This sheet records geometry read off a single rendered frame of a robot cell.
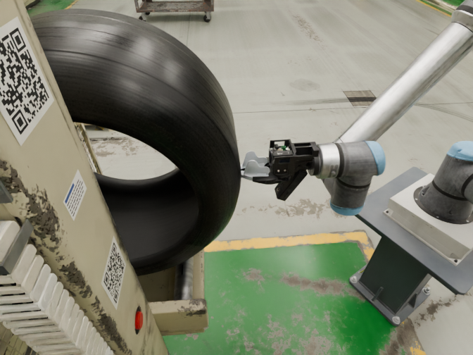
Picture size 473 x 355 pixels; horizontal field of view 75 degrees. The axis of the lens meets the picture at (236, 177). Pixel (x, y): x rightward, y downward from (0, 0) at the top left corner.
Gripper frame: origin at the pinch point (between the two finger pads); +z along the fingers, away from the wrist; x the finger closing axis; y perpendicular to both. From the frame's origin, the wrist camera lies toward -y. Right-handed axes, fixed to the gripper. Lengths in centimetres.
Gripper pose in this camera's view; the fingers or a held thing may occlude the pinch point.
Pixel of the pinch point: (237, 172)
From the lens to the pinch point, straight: 79.0
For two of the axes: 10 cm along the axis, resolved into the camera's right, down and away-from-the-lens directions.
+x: 0.8, 6.7, -7.4
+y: -0.1, -7.4, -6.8
